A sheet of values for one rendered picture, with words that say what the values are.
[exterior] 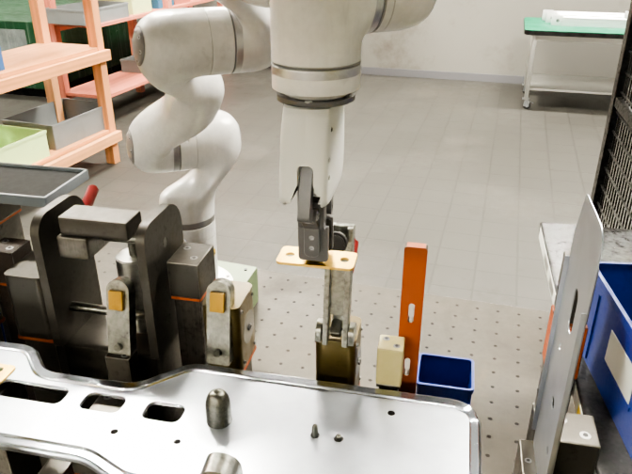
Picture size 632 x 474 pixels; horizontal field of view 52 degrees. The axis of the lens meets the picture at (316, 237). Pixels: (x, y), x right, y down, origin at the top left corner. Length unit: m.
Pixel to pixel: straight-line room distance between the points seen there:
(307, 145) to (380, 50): 6.81
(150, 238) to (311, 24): 0.48
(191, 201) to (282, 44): 0.83
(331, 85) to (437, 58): 6.73
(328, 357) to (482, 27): 6.45
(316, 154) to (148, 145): 0.74
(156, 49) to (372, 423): 0.60
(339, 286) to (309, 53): 0.39
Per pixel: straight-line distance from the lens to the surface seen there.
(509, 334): 1.61
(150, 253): 0.96
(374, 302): 1.66
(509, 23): 7.22
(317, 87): 0.59
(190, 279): 0.99
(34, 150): 4.26
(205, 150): 1.35
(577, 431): 0.79
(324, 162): 0.60
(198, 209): 1.40
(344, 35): 0.59
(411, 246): 0.84
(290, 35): 0.59
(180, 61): 1.00
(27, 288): 1.11
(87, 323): 1.17
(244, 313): 0.98
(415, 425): 0.87
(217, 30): 1.00
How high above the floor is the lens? 1.58
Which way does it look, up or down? 26 degrees down
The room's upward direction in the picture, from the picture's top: straight up
